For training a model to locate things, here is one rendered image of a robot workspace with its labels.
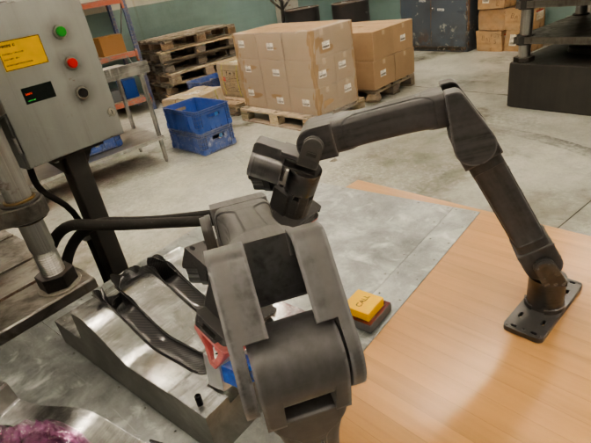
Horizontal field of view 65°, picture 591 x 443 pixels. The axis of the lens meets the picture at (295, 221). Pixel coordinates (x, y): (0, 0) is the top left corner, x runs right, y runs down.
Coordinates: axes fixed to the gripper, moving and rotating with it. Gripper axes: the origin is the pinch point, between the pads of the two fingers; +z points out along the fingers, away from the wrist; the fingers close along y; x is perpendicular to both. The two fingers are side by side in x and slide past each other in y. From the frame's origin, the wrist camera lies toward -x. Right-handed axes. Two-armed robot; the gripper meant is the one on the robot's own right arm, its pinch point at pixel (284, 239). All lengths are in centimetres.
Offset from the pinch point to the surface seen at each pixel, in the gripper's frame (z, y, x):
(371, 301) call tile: 1.8, -2.7, 21.2
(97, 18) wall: 254, -318, -545
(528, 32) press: 59, -402, -39
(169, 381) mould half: 3.9, 34.6, 5.7
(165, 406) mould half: 8.5, 36.3, 7.0
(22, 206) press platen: 19, 26, -56
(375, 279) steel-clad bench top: 7.8, -13.6, 17.9
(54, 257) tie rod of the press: 34, 24, -50
